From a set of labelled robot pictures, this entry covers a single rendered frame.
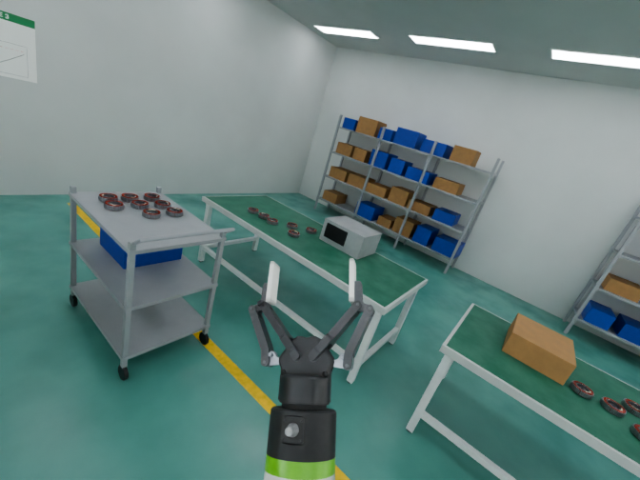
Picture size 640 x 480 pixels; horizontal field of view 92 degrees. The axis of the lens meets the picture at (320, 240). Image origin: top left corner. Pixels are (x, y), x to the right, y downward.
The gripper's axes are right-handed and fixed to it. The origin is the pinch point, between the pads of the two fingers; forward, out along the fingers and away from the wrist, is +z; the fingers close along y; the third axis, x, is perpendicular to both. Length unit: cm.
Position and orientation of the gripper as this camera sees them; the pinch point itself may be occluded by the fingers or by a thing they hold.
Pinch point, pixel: (312, 269)
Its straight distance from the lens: 52.5
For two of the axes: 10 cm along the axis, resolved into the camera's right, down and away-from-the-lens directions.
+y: -9.7, 0.5, 2.3
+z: 0.5, -9.1, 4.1
